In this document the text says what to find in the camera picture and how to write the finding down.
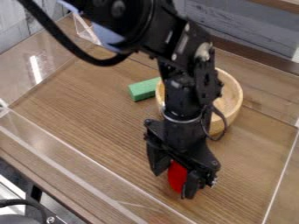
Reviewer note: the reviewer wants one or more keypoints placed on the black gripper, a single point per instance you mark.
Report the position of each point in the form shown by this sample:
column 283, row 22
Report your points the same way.
column 181, row 140

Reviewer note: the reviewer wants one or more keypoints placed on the red felt strawberry toy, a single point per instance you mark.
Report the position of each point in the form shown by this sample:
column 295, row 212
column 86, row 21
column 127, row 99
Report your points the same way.
column 177, row 175

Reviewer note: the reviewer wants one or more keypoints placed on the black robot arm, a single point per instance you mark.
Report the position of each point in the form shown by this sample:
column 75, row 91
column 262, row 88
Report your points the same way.
column 147, row 26

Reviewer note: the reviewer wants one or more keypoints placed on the wooden bowl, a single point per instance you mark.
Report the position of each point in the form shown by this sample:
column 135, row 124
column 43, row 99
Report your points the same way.
column 229, row 104

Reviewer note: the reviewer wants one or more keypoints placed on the green foam block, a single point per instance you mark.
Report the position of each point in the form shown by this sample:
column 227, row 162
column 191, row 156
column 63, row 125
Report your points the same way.
column 143, row 89

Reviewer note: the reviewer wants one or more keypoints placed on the clear acrylic corner bracket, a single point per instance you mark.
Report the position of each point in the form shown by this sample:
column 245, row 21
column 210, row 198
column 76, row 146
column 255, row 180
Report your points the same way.
column 84, row 29

